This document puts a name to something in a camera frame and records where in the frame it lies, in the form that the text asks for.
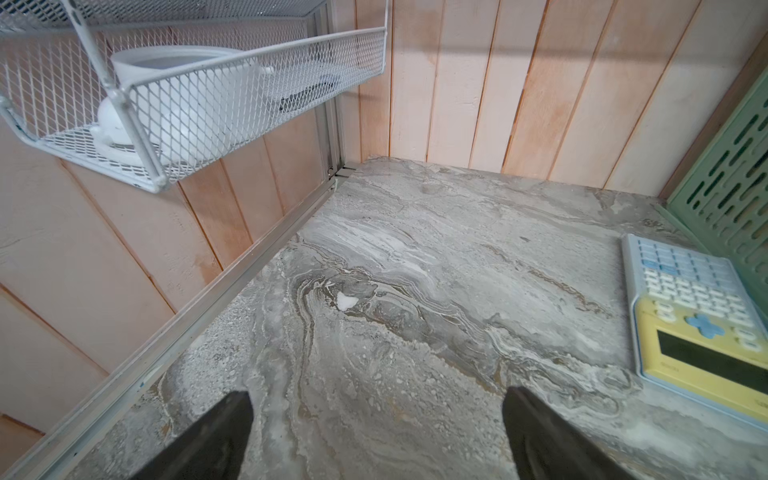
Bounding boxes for white wire wall shelf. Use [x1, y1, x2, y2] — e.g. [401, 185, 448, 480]
[1, 1, 388, 193]

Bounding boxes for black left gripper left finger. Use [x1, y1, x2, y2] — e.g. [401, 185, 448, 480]
[133, 391, 254, 479]

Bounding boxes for yellow blue calculator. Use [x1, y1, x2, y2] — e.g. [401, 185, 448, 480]
[621, 234, 767, 430]

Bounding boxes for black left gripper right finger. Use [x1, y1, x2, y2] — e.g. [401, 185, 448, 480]
[502, 386, 632, 479]

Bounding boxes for green file organizer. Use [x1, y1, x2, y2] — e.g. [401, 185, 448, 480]
[659, 73, 767, 319]

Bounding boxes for white ceramic cup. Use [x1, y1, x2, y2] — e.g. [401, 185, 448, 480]
[111, 45, 275, 167]

